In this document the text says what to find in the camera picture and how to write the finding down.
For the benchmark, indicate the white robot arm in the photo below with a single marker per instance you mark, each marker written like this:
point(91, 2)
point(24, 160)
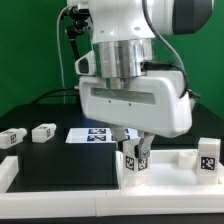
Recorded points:
point(132, 77)

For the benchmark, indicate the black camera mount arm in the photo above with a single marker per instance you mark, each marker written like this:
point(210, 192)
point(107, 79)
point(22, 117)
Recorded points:
point(75, 36)

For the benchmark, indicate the white obstacle bar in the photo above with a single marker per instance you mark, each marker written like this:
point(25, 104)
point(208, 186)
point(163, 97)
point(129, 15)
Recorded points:
point(8, 171)
point(141, 201)

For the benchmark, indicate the white sheet with fiducial markers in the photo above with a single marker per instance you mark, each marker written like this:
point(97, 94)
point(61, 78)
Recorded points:
point(89, 135)

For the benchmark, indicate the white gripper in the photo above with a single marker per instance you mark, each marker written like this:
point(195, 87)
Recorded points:
point(153, 104)

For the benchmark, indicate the white front obstacle bar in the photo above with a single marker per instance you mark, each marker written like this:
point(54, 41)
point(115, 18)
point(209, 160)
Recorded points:
point(141, 201)

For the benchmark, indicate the white square table top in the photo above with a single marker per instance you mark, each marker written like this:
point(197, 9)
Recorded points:
point(169, 168)

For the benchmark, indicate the white left obstacle bar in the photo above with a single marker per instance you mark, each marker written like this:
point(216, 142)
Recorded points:
point(8, 171)

